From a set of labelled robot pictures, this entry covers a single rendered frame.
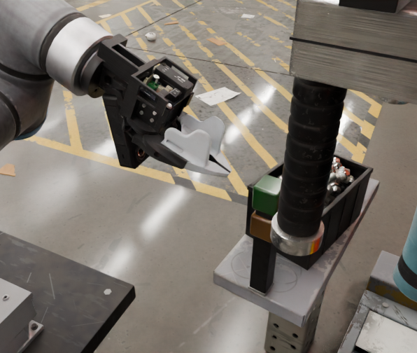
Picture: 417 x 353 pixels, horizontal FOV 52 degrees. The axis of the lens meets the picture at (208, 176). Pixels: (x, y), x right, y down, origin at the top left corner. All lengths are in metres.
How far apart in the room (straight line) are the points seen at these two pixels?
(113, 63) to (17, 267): 0.63
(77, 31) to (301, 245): 0.36
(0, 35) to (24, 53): 0.04
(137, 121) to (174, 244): 0.95
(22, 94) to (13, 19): 0.10
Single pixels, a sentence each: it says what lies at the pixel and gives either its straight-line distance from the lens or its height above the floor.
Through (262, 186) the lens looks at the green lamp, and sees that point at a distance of 0.58.
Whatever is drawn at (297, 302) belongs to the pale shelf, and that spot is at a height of 0.45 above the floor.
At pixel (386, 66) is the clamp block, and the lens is 0.26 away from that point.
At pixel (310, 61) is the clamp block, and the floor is 0.91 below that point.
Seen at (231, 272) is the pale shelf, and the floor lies 0.45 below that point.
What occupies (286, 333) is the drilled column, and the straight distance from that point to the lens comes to 1.10.
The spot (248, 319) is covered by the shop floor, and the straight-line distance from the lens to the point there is 1.25.
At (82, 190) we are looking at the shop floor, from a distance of 1.74.
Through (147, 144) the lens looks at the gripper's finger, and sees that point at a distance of 0.52.
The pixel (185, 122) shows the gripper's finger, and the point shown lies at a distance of 0.55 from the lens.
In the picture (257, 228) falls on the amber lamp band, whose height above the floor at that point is 0.59.
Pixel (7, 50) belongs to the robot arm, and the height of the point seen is 0.83.
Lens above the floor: 1.01
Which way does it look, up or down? 35 degrees down
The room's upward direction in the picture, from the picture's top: straight up
